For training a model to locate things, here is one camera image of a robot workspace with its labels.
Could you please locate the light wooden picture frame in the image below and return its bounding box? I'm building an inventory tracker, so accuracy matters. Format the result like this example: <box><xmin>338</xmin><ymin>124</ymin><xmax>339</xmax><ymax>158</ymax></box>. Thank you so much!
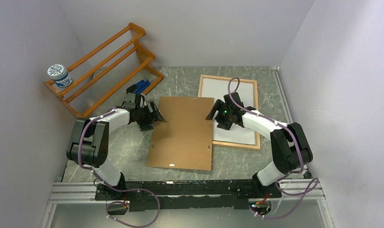
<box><xmin>197</xmin><ymin>74</ymin><xmax>262</xmax><ymax>151</ymax></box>

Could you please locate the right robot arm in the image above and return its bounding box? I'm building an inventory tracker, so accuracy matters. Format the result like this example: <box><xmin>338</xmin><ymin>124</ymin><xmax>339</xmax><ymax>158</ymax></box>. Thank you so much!
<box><xmin>206</xmin><ymin>92</ymin><xmax>313</xmax><ymax>197</ymax></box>

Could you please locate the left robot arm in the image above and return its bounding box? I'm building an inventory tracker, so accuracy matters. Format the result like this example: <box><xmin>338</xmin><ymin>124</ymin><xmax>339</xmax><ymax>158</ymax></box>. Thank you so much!
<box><xmin>66</xmin><ymin>93</ymin><xmax>165</xmax><ymax>200</ymax></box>

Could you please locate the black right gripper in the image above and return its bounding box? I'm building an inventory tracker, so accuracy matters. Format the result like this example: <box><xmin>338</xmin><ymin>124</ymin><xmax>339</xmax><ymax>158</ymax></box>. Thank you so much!
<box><xmin>206</xmin><ymin>99</ymin><xmax>233</xmax><ymax>130</ymax></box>

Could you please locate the blue white jar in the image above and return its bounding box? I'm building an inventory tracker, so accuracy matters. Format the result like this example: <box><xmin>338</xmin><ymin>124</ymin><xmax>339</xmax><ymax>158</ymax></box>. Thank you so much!
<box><xmin>47</xmin><ymin>64</ymin><xmax>74</xmax><ymax>88</ymax></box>

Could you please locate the blue stapler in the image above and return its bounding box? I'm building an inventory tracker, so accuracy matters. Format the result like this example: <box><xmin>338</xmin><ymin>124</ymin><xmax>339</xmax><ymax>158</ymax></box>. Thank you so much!
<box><xmin>126</xmin><ymin>78</ymin><xmax>150</xmax><ymax>94</ymax></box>

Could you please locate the orange wooden rack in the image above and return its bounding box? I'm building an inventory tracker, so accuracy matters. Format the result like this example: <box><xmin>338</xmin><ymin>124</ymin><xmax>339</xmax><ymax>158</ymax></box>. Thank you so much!
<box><xmin>44</xmin><ymin>23</ymin><xmax>164</xmax><ymax>117</ymax></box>

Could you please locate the white photo paper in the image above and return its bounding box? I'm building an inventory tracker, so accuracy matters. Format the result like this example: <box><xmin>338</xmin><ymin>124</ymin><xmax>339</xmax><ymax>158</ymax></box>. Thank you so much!
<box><xmin>200</xmin><ymin>78</ymin><xmax>257</xmax><ymax>146</ymax></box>

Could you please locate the brown backing board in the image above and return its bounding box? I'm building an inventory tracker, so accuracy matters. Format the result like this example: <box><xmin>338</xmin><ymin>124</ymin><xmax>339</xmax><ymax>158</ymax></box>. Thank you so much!
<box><xmin>146</xmin><ymin>96</ymin><xmax>214</xmax><ymax>171</ymax></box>

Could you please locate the black base bar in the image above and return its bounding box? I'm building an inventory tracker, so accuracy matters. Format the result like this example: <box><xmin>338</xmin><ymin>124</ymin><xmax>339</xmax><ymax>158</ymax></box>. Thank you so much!
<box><xmin>94</xmin><ymin>179</ymin><xmax>282</xmax><ymax>212</ymax></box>

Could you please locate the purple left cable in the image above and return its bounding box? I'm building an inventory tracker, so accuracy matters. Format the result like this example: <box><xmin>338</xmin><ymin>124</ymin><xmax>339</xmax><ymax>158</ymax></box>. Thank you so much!
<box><xmin>77</xmin><ymin>107</ymin><xmax>161</xmax><ymax>228</ymax></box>

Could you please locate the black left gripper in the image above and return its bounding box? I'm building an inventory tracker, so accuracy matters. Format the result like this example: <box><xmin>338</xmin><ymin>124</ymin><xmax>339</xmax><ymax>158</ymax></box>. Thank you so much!
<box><xmin>136</xmin><ymin>102</ymin><xmax>165</xmax><ymax>132</ymax></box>

